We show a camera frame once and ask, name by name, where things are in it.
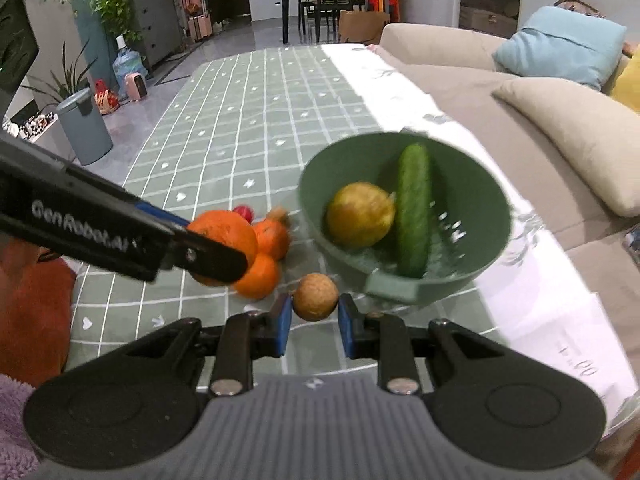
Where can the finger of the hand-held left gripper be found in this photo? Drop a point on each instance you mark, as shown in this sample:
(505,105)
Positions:
(215,257)
(162,214)

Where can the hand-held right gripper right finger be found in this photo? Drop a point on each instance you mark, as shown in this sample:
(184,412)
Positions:
(347,332)

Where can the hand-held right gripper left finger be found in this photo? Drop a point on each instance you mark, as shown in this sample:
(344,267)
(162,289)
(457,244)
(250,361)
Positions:
(281,327)

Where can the large orange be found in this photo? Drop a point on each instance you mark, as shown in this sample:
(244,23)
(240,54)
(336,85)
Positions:
(225,232)

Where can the round brown fruit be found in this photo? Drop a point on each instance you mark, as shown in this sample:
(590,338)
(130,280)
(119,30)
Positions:
(315,296)

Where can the small orange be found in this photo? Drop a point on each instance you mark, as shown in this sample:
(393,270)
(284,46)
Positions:
(260,277)
(272,240)

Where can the small red fruit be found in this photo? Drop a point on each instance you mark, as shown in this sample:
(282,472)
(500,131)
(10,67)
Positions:
(244,212)

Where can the green plastic bowl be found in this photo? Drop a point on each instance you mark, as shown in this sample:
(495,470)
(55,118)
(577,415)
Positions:
(350,165)

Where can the grey blue trash bin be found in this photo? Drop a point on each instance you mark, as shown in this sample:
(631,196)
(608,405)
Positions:
(85,130)

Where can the pile of small trinkets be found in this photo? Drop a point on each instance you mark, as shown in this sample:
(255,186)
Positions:
(35,125)

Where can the green checkered tablecloth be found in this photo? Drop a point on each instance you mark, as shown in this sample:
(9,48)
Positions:
(225,125)

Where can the orange red cloth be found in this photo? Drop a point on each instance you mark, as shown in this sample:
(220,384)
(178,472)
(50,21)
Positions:
(30,320)

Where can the yellow green mango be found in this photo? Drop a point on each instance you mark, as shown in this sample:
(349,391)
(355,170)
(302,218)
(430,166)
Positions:
(357,215)

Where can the red gift bag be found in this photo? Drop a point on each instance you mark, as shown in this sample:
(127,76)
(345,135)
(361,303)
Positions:
(106,100)

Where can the pink space heater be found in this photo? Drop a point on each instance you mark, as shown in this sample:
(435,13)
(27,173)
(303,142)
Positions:
(136,87)

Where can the long leaf potted plant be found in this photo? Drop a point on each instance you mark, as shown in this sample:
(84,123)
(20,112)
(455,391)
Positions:
(65,80)

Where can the green cucumber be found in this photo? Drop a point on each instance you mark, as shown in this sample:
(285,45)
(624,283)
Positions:
(414,210)

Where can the large water bottle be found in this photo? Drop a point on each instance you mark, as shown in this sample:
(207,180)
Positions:
(127,67)

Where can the grey dresser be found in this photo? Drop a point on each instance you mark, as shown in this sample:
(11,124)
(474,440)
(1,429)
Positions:
(155,25)

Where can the white paper sheet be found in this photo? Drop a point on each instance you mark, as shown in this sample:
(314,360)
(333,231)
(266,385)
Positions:
(550,340)

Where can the trailing green potted plant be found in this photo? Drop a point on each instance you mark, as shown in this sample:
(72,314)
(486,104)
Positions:
(112,0)

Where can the purple fleece cloth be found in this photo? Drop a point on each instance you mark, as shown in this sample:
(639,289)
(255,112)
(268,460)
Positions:
(12,425)

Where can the beige sofa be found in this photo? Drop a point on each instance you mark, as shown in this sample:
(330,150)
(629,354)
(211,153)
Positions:
(500,110)

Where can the brown paper bag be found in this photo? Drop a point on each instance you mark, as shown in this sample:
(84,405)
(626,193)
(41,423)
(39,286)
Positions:
(362,27)

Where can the beige pillow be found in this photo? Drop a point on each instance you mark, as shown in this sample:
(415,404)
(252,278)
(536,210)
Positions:
(575,135)

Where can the light wooden furniture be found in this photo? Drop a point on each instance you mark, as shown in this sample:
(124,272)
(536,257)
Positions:
(487,20)

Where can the light blue pillow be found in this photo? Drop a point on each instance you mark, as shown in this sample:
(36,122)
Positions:
(560,45)

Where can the yellow pillow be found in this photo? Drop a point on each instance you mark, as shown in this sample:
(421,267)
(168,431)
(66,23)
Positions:
(630,85)

